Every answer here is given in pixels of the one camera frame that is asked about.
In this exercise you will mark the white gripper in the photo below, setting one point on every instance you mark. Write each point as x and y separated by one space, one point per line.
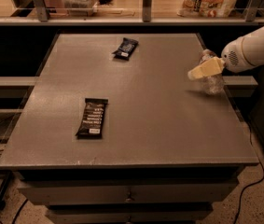
233 57

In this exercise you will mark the clear plastic water bottle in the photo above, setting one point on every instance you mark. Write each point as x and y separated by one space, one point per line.
212 85

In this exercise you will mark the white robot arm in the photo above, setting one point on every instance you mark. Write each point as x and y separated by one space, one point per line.
244 53

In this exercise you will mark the black rxbar chocolate bar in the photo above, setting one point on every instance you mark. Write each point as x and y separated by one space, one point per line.
92 122

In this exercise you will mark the printed snack bag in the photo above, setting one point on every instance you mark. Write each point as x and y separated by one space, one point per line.
206 8

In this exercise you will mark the dark blue snack packet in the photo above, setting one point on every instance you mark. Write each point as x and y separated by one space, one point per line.
126 48

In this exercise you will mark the grey drawer cabinet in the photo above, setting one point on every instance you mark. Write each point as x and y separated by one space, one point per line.
168 150

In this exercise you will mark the clear plastic container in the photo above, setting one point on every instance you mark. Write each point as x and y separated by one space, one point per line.
82 8

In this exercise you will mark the metal shelf rail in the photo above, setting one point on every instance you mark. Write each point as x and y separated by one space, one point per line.
121 12

